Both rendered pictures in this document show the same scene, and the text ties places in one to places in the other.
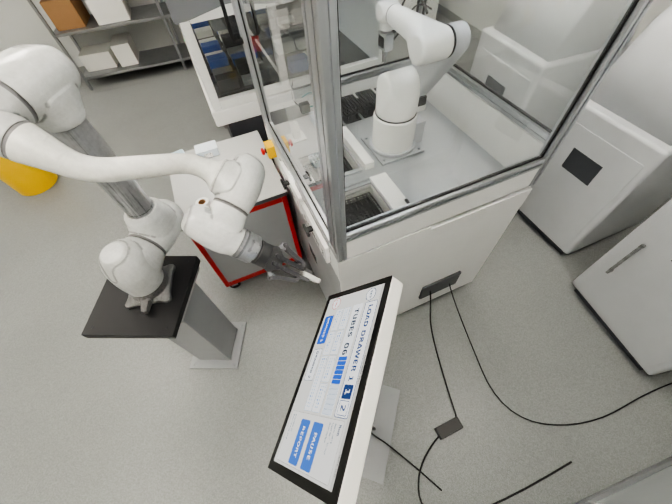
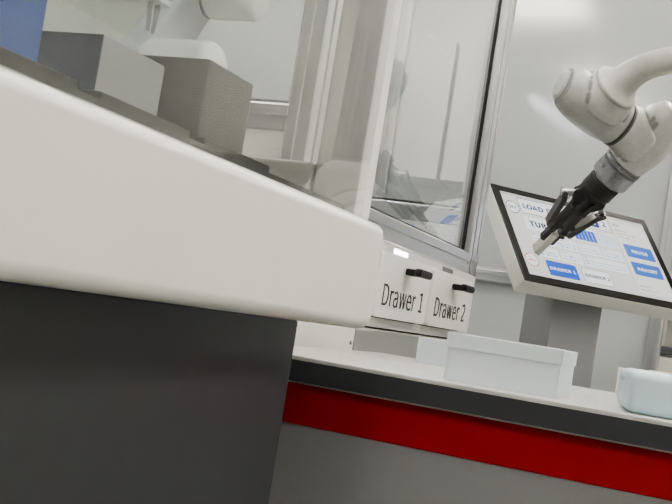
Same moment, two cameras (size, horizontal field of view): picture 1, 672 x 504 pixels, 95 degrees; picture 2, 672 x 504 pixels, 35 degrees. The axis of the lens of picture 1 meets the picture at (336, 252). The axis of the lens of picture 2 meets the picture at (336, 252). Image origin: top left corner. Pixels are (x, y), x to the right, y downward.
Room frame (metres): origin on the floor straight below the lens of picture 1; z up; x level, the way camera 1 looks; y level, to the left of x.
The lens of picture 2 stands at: (2.64, 1.34, 0.81)
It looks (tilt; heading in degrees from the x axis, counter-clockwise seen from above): 3 degrees up; 221
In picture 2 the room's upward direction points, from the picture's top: 9 degrees clockwise
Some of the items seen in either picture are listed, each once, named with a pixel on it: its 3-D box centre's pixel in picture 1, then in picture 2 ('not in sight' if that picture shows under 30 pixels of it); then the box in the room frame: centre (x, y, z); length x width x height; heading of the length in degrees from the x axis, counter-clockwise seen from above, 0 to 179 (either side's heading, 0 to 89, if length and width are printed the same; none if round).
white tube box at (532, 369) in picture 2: (207, 150); (510, 365); (1.62, 0.72, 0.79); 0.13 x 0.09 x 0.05; 109
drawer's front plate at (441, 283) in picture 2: (315, 231); (447, 301); (0.85, 0.08, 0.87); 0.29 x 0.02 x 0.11; 19
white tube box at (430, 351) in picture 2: not in sight; (464, 356); (1.31, 0.45, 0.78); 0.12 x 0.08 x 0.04; 108
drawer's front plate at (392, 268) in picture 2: (291, 186); (400, 289); (1.14, 0.19, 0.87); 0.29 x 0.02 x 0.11; 19
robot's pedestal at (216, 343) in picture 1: (194, 322); not in sight; (0.69, 0.80, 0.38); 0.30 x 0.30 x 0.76; 84
